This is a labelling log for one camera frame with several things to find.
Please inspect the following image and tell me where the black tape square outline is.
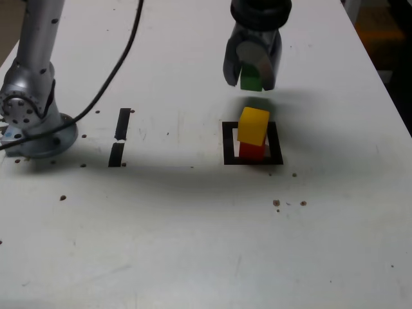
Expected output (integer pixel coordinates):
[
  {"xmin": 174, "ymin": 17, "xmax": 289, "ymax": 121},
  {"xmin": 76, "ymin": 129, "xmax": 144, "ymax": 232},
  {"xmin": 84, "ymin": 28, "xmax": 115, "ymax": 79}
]
[{"xmin": 221, "ymin": 121, "xmax": 284, "ymax": 166}]

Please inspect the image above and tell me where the red cube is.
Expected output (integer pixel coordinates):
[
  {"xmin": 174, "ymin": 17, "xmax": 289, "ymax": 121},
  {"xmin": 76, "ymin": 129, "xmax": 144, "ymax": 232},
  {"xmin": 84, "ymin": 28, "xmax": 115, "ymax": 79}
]
[{"xmin": 238, "ymin": 141, "xmax": 266, "ymax": 161}]

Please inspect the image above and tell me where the green cube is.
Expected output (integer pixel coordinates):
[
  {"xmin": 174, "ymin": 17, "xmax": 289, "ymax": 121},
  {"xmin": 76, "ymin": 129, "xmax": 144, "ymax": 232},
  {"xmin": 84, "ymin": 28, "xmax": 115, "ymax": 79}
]
[{"xmin": 239, "ymin": 63, "xmax": 263, "ymax": 92}]

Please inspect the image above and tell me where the thick black cable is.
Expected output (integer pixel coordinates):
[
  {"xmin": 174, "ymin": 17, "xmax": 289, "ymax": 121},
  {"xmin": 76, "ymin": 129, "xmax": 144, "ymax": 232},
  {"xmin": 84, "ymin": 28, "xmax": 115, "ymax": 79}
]
[{"xmin": 0, "ymin": 0, "xmax": 145, "ymax": 151}]

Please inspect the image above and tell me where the yellow cube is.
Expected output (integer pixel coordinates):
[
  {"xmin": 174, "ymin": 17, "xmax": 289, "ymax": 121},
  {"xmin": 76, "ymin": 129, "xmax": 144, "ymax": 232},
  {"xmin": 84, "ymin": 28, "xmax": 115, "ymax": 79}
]
[{"xmin": 237, "ymin": 106, "xmax": 270, "ymax": 147}]

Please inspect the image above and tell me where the black tape strip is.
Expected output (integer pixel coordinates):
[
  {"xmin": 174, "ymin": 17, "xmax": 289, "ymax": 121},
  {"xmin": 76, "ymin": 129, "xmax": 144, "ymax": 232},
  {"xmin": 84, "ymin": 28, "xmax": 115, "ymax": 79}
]
[{"xmin": 108, "ymin": 108, "xmax": 132, "ymax": 168}]

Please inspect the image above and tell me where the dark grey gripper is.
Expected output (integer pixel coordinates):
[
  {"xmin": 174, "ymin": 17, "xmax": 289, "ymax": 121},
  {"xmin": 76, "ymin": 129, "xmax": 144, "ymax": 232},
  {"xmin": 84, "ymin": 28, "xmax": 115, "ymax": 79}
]
[{"xmin": 222, "ymin": 23, "xmax": 285, "ymax": 93}]

